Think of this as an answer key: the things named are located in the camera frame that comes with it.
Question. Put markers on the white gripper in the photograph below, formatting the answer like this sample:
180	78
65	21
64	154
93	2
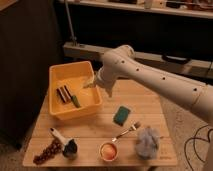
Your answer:
104	78

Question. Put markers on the dark striped eraser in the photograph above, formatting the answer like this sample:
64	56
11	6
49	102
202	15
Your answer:
63	95

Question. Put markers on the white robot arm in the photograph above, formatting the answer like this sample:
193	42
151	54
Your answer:
191	95

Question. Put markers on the green sponge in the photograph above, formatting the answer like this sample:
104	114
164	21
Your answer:
121	115

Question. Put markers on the small green pickle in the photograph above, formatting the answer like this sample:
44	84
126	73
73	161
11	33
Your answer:
75	101

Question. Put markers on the yellow plastic bin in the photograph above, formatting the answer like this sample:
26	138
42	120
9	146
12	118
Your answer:
74	76

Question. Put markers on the black object on shelf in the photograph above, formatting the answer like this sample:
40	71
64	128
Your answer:
175	60

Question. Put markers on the wooden table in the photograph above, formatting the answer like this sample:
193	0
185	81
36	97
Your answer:
90	132

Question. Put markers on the wooden shelf unit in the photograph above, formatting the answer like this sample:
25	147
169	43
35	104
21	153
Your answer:
151	33

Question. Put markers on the grey crumpled cloth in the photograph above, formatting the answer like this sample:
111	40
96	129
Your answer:
147	143

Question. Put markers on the orange cup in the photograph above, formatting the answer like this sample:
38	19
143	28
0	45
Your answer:
108	151

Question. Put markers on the dark cabinet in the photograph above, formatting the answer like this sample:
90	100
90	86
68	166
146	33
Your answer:
29	45

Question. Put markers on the bunch of dark grapes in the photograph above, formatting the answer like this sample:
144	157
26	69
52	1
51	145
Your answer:
48	153

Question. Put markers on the white handled dish brush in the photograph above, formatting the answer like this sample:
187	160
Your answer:
70	147

